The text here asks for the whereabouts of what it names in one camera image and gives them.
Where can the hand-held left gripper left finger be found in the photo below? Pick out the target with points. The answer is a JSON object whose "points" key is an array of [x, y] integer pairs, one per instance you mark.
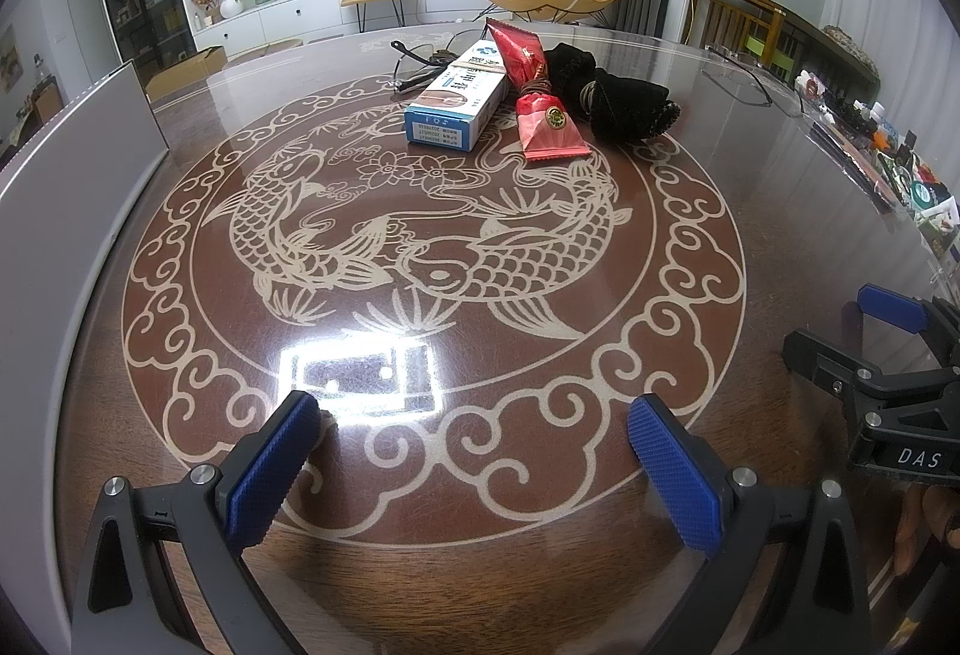
{"points": [[270, 475]]}

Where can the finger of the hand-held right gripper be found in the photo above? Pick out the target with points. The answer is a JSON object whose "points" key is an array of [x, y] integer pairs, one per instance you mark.
{"points": [[892, 310], [825, 358]]}

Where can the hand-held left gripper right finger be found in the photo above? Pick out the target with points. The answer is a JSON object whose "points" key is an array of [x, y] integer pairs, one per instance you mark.
{"points": [[675, 475]]}

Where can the wooden desktop with koi pattern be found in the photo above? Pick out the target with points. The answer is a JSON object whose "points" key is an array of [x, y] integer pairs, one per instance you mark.
{"points": [[525, 340]]}

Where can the person's right hand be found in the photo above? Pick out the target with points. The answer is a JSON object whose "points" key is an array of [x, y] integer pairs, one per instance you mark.
{"points": [[919, 520]]}

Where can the pile of small clutter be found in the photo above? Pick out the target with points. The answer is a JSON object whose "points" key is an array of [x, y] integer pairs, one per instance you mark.
{"points": [[907, 167]]}

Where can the thin framed glasses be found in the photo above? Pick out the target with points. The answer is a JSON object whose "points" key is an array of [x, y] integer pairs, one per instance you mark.
{"points": [[754, 76]]}

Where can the black velvet pouch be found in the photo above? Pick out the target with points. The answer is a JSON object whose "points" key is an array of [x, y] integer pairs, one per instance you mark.
{"points": [[622, 100]]}

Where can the red packet with gold seal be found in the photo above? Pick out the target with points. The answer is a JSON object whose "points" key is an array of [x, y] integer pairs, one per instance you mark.
{"points": [[551, 130]]}

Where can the blue and white box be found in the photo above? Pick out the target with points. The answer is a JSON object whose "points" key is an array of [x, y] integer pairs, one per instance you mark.
{"points": [[450, 107]]}

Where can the cardboard box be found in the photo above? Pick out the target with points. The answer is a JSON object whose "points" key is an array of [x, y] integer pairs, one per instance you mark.
{"points": [[187, 70]]}

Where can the dark red patterned packet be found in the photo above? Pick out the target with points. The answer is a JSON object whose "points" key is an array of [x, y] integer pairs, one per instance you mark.
{"points": [[521, 51]]}

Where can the black framed glasses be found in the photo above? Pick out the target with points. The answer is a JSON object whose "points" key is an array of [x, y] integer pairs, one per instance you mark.
{"points": [[435, 55]]}

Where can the white television cabinet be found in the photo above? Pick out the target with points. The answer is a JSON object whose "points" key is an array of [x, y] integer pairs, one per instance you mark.
{"points": [[300, 9]]}

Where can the round white vase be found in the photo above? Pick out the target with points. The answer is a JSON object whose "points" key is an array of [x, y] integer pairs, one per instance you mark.
{"points": [[230, 8]]}

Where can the framed wall picture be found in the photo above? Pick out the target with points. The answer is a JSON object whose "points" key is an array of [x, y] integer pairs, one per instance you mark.
{"points": [[7, 58]]}

